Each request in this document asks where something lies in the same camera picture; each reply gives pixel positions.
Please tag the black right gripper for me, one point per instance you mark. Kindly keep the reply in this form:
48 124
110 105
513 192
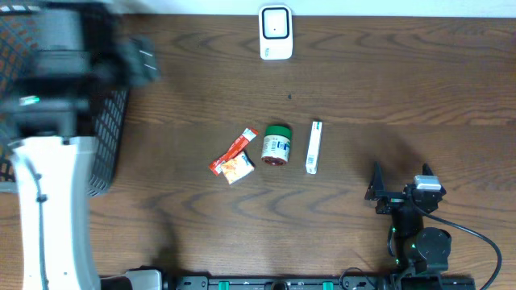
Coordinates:
392 199

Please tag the white slim box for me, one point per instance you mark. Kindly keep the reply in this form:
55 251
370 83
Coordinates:
314 148

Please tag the green lid jar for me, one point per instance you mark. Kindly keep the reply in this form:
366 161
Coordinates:
276 147

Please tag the red stick sachet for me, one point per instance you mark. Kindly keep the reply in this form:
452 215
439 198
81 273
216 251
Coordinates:
237 146

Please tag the orange tissue pack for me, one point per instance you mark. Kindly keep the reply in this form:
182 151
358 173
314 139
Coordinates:
237 168

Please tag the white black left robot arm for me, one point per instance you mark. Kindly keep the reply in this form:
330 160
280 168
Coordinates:
50 182

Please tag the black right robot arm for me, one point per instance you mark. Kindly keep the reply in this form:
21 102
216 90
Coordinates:
418 249

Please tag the grey plastic mesh basket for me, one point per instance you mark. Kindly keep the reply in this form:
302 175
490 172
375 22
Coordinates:
74 81

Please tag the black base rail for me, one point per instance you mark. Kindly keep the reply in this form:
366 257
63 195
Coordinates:
351 279

